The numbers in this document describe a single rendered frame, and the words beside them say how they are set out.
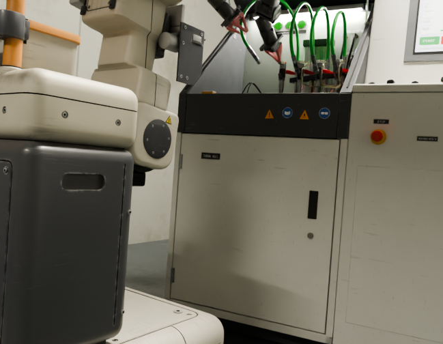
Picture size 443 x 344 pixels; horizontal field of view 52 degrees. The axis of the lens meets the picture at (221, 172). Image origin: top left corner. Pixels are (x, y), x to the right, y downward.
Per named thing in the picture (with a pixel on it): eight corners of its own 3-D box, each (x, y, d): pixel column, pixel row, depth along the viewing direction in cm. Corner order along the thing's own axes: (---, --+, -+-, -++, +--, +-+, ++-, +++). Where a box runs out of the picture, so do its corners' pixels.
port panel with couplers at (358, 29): (335, 89, 210) (340, 22, 209) (336, 91, 213) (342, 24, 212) (364, 89, 204) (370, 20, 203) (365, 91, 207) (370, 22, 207)
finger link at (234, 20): (247, 32, 194) (231, 16, 192) (254, 24, 187) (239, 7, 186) (237, 41, 191) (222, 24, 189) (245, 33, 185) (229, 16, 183)
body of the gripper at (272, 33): (284, 37, 187) (278, 21, 183) (273, 50, 182) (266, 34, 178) (271, 39, 192) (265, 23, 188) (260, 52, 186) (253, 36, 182)
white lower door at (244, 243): (168, 297, 188) (179, 132, 187) (171, 296, 190) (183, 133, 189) (323, 334, 159) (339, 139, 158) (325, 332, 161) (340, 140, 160)
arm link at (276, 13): (254, 1, 174) (274, 10, 172) (269, -14, 180) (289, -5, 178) (250, 26, 184) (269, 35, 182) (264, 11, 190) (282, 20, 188)
